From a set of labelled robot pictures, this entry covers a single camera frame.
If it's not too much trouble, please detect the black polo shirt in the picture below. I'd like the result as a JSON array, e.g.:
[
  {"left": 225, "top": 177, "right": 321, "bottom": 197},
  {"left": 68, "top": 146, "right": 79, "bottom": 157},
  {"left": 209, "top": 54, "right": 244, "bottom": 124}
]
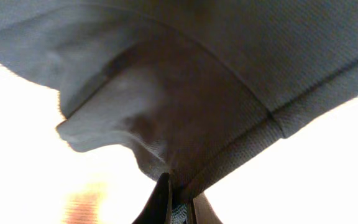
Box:
[{"left": 0, "top": 0, "right": 358, "bottom": 205}]

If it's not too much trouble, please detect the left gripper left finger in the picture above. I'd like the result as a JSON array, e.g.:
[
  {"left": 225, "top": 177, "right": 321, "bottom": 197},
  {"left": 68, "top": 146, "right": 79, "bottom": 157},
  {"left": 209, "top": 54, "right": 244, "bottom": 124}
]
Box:
[{"left": 132, "top": 173, "right": 172, "bottom": 224}]

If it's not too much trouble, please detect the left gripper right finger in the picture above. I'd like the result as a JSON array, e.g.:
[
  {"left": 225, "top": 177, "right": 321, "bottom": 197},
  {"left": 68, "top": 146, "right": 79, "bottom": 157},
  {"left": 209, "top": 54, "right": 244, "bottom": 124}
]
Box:
[{"left": 193, "top": 193, "right": 223, "bottom": 224}]

